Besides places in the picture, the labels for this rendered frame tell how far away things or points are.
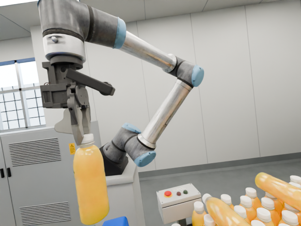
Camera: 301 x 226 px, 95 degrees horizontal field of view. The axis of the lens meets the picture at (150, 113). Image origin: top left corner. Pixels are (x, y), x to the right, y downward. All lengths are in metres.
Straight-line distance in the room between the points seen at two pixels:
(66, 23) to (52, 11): 0.03
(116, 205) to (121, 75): 2.53
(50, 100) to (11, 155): 2.21
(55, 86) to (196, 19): 3.44
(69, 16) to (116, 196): 1.00
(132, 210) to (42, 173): 1.54
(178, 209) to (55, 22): 0.81
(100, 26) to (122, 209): 1.06
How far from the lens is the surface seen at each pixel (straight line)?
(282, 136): 4.18
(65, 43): 0.40
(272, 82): 3.99
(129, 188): 1.07
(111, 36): 0.48
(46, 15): 0.44
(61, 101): 0.39
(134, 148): 0.93
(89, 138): 0.39
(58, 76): 0.42
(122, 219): 0.52
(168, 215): 0.80
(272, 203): 0.79
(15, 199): 2.78
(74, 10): 0.45
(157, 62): 0.81
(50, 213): 2.60
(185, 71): 0.87
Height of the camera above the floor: 1.54
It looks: 2 degrees down
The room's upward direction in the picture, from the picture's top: 8 degrees counter-clockwise
